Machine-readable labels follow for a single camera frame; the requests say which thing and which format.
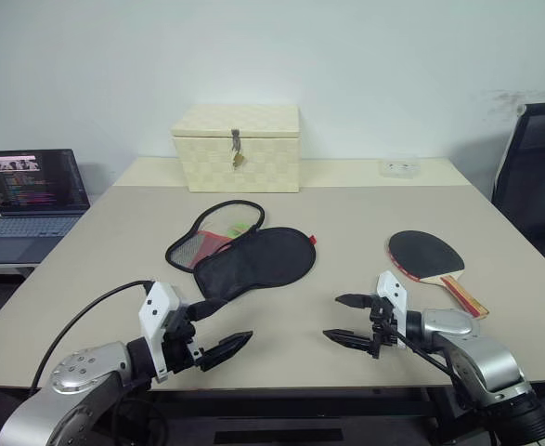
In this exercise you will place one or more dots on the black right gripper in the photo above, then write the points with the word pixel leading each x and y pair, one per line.
pixel 382 325

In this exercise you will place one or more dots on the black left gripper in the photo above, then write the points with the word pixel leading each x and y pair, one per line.
pixel 179 344

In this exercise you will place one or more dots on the black paddle cover bag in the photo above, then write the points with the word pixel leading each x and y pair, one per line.
pixel 263 260

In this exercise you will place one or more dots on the black rubber table tennis paddle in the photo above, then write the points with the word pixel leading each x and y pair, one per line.
pixel 420 253

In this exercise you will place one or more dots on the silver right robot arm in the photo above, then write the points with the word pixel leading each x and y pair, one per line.
pixel 481 358

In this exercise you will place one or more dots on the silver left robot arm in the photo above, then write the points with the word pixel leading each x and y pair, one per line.
pixel 81 371

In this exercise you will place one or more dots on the brass padlock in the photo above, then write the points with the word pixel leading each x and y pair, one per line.
pixel 238 161

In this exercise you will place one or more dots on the cream woven storage box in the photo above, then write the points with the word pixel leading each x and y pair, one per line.
pixel 253 158

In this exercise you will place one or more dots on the metal box hasp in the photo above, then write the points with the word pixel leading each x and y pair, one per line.
pixel 236 140

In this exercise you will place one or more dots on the open blue laptop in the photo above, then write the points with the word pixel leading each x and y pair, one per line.
pixel 35 186

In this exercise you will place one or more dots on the black mesh office chair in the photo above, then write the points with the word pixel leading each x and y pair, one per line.
pixel 536 176

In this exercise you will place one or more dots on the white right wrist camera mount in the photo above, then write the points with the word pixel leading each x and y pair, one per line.
pixel 390 290

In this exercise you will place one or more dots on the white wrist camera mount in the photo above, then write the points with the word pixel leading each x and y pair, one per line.
pixel 390 290
pixel 156 306

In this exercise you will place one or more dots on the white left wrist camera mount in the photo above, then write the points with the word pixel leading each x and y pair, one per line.
pixel 156 306

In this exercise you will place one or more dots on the small white wall socket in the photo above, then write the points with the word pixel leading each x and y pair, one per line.
pixel 398 168

